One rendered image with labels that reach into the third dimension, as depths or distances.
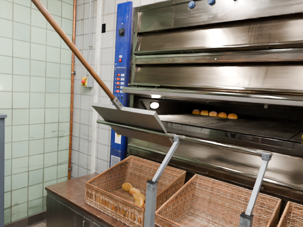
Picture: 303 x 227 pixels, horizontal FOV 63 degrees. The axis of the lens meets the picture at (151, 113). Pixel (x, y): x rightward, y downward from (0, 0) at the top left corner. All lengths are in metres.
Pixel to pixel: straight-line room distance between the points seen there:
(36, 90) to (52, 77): 0.22
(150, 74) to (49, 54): 1.11
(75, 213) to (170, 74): 1.24
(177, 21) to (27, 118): 1.63
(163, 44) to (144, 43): 0.20
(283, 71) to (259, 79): 0.13
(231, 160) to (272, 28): 0.84
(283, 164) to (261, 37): 0.75
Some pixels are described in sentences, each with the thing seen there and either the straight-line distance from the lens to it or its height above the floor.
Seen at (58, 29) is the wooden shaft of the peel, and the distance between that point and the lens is 1.30.
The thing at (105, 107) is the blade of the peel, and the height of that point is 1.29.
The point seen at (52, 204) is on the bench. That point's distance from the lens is 2.24.
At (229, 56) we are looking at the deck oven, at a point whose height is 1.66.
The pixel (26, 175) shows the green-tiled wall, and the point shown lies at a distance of 2.74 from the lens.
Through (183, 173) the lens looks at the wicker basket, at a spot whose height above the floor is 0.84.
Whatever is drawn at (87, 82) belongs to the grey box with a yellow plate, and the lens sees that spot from 2.50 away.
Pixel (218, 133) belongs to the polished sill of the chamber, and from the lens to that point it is 1.72.
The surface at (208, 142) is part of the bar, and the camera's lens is 1.34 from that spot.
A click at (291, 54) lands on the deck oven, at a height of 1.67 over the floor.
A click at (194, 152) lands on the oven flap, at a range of 1.82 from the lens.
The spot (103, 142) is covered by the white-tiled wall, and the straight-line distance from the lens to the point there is 2.45.
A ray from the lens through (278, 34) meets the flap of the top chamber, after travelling 1.64.
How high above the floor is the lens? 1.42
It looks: 5 degrees down
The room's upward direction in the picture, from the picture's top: 4 degrees clockwise
